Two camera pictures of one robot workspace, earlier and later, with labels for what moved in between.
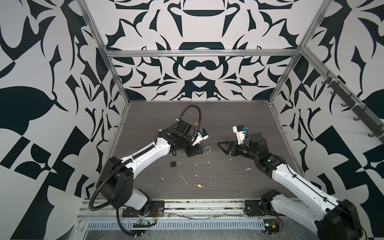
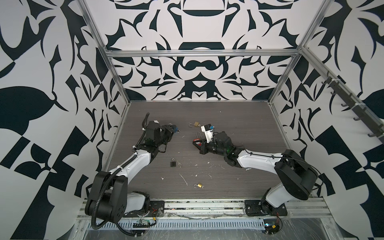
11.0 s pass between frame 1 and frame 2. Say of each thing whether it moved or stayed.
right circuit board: stayed
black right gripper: moved
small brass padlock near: stayed
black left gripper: moved
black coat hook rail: stayed
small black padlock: stayed
